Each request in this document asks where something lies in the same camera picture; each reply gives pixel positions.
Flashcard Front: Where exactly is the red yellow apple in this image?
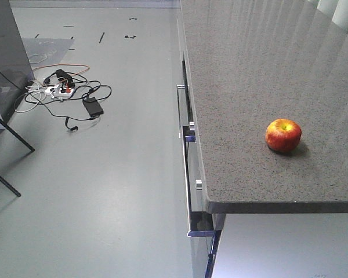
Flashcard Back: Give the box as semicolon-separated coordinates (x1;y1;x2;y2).
264;119;302;153

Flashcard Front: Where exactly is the black power adapter brick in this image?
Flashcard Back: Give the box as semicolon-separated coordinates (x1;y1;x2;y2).
82;97;104;117

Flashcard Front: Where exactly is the grey speckled kitchen counter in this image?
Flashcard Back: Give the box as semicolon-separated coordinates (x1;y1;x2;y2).
176;0;348;278

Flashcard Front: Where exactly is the white power strip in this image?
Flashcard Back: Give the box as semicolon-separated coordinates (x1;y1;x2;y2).
45;84;74;100

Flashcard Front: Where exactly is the dark grey panel stand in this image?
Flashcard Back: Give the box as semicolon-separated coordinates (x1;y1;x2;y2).
0;0;36;197

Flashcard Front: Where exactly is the chrome lower drawer handle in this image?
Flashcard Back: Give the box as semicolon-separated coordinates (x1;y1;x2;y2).
188;121;202;191

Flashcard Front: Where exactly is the chrome drawer handle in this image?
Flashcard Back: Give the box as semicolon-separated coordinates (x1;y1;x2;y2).
176;84;185;138
188;121;202;191

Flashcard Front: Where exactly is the chrome upper drawer handle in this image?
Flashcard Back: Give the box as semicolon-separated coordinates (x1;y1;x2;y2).
176;84;185;138

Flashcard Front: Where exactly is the orange cable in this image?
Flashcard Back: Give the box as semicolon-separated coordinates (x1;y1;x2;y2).
32;63;90;78

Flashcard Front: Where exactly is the black floor cable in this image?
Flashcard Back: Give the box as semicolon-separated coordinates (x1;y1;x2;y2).
24;69;113;133

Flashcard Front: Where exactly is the white floor cable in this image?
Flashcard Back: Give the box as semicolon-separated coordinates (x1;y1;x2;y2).
14;80;52;113

